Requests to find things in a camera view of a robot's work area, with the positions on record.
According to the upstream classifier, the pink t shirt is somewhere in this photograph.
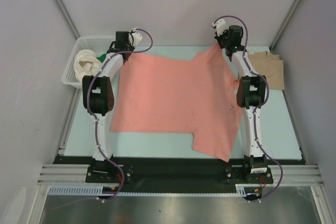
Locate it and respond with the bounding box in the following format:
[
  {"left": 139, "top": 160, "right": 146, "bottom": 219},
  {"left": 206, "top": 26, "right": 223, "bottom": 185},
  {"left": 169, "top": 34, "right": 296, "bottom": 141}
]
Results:
[{"left": 110, "top": 44, "right": 242, "bottom": 162}]

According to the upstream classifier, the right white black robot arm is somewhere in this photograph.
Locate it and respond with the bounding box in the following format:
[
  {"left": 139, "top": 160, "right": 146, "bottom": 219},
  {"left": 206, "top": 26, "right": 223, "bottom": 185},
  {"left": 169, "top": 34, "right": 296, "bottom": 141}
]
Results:
[{"left": 212, "top": 19, "right": 273, "bottom": 186}]

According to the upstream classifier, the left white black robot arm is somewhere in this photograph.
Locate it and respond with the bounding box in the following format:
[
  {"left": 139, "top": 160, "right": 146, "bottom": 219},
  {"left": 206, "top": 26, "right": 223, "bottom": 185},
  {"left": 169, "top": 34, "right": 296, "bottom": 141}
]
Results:
[{"left": 82, "top": 30, "right": 141, "bottom": 183}]

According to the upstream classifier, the white perforated plastic basket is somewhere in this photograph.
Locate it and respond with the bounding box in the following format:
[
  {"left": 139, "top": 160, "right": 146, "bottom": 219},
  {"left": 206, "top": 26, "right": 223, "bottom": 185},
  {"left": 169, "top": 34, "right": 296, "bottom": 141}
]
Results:
[{"left": 61, "top": 35, "right": 116, "bottom": 90}]

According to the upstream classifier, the green t shirt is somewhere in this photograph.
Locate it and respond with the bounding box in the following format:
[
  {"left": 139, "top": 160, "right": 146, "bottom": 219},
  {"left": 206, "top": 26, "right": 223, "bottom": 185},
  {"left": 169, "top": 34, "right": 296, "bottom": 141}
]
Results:
[{"left": 97, "top": 54, "right": 107, "bottom": 63}]

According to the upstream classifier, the cream t shirt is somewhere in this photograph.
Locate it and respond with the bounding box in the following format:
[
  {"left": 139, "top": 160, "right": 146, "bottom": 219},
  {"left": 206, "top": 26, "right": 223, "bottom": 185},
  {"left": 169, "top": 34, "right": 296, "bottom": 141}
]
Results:
[{"left": 73, "top": 49, "right": 102, "bottom": 82}]

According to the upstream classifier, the folded beige t shirt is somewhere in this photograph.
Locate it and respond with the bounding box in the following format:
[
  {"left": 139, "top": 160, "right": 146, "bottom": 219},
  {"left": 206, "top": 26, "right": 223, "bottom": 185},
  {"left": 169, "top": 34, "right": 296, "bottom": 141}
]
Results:
[{"left": 248, "top": 51, "right": 285, "bottom": 90}]

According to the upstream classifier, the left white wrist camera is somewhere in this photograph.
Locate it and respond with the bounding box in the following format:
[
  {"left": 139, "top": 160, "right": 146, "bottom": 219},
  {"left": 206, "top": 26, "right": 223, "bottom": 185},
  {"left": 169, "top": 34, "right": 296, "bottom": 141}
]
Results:
[{"left": 129, "top": 28, "right": 143, "bottom": 48}]

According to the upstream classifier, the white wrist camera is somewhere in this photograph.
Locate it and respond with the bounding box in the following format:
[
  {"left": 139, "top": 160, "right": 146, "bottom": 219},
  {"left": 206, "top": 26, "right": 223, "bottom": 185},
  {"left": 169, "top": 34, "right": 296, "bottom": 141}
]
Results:
[
  {"left": 212, "top": 18, "right": 228, "bottom": 36},
  {"left": 129, "top": 28, "right": 143, "bottom": 48}
]

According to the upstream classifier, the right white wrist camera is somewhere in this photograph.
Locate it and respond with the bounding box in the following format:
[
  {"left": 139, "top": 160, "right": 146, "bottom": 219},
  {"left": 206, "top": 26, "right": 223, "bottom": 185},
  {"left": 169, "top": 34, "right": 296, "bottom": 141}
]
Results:
[{"left": 212, "top": 18, "right": 228, "bottom": 36}]

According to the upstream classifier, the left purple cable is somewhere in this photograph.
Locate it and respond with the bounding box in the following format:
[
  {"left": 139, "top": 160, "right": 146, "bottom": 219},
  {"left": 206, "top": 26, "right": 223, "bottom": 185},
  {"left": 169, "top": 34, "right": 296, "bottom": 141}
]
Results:
[{"left": 88, "top": 28, "right": 154, "bottom": 204}]

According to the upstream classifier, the left aluminium corner post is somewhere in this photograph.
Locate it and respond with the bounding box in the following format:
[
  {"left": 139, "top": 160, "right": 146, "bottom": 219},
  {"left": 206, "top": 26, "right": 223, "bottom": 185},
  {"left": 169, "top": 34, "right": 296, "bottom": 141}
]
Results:
[{"left": 53, "top": 0, "right": 80, "bottom": 39}]

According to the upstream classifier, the aluminium corner post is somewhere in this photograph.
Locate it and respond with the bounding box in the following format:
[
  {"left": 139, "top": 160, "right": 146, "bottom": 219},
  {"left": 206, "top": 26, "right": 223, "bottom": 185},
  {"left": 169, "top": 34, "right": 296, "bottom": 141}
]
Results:
[
  {"left": 269, "top": 0, "right": 302, "bottom": 52},
  {"left": 53, "top": 0, "right": 80, "bottom": 39}
]

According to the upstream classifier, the right aluminium corner post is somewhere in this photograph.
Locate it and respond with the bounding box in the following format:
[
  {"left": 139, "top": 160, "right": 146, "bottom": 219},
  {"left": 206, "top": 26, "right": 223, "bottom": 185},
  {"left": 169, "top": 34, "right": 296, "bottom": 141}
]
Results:
[{"left": 269, "top": 0, "right": 302, "bottom": 52}]

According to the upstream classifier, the aluminium frame rail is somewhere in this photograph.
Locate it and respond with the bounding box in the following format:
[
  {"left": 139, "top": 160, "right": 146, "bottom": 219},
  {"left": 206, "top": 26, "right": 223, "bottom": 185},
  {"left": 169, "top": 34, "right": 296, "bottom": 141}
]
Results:
[{"left": 37, "top": 164, "right": 324, "bottom": 186}]

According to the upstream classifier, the white slotted cable duct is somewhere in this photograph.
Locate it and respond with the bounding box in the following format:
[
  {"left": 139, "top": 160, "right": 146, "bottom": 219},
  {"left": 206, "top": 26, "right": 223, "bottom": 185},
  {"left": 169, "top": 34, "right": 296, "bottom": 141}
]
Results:
[{"left": 48, "top": 185, "right": 103, "bottom": 196}]

